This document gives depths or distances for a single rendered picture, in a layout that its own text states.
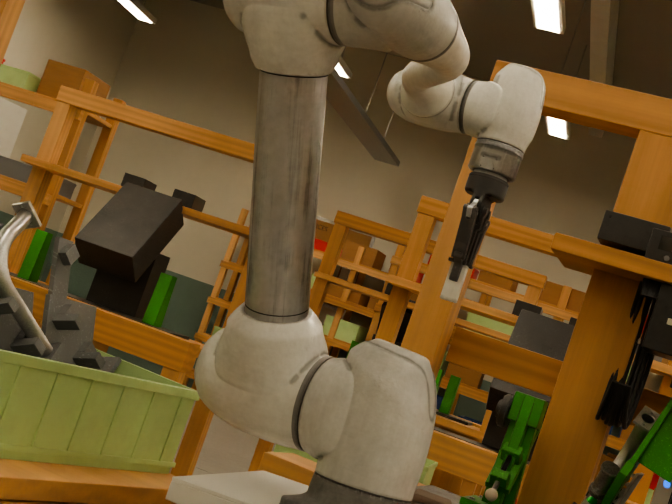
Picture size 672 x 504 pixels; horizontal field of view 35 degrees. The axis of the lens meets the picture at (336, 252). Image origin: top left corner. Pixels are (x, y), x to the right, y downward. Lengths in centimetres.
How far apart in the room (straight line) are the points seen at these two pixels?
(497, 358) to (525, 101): 90
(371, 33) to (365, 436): 57
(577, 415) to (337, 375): 104
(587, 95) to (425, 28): 126
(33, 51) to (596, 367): 1052
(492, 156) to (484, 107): 9
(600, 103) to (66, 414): 148
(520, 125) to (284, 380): 65
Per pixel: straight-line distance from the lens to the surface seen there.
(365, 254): 1196
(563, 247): 246
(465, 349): 268
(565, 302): 916
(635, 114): 265
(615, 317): 255
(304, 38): 149
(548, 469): 254
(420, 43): 147
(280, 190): 156
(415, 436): 158
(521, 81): 196
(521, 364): 265
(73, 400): 188
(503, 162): 193
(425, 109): 196
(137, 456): 206
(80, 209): 746
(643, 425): 222
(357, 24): 145
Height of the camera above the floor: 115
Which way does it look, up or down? 4 degrees up
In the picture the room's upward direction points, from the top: 19 degrees clockwise
